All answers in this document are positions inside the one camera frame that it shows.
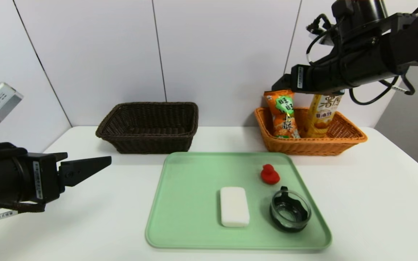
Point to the clear glass jar black insert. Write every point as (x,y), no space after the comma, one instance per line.
(290,221)

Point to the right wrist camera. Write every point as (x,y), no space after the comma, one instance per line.
(361,11)

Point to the white soap bar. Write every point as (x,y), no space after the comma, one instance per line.
(234,206)

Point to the yellow potato chip box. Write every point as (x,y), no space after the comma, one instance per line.
(321,119)

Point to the red rubber duck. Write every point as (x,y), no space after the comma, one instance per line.
(269,175)

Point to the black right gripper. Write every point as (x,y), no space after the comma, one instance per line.
(299,78)

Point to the light green plastic tray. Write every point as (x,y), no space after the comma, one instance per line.
(191,203)

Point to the orange wicker basket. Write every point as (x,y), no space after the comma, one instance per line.
(314,146)

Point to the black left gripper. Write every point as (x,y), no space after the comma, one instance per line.
(43,178)

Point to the orange snack bag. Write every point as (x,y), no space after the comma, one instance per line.
(283,116)

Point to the dark brown wicker basket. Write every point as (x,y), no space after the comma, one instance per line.
(147,127)

